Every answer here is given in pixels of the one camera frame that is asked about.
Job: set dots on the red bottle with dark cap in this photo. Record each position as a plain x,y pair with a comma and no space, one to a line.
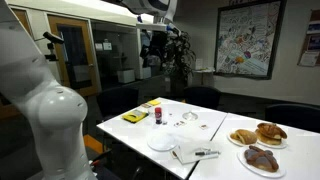
158,115

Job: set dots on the black office chair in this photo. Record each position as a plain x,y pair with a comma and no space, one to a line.
201,96
293,116
116,100

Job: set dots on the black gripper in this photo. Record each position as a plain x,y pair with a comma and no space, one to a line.
156,40

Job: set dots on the framed colourful wall poster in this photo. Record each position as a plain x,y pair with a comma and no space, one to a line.
246,38

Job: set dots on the orange wooden seat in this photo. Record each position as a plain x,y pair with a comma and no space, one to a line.
93,143

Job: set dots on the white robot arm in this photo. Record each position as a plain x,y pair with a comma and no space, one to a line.
50,116

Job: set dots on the tan flat bun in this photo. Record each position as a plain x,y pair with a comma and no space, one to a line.
266,140

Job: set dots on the tan folded bread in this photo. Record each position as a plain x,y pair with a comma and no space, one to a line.
244,136

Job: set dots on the yellow and black package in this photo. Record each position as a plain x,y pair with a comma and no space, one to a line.
134,116

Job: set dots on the dark green potted plant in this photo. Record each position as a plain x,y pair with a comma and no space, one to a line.
180,56

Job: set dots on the white paper sign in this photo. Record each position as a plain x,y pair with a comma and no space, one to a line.
107,46

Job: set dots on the narrow white box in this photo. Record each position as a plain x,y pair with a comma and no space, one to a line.
147,72

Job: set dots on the small white side table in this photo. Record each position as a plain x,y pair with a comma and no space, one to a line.
204,70

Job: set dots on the small clear glass dish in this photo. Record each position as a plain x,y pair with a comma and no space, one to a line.
190,115

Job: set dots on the yellow sticky note pad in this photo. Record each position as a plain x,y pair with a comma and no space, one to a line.
154,102

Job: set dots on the small pale flat packet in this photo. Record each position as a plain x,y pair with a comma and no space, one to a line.
145,105

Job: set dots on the small printed card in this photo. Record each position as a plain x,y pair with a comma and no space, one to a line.
179,124
203,126

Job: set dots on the dark brown crossed bread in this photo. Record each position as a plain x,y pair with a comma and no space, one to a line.
261,159

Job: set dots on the cork bulletin board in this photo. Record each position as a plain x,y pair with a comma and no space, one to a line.
310,40

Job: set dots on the dark brown glazed bun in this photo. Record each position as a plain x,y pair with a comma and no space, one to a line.
271,130

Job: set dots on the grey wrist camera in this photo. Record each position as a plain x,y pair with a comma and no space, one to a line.
151,27

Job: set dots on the black camera on stand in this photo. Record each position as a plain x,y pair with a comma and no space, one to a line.
51,41

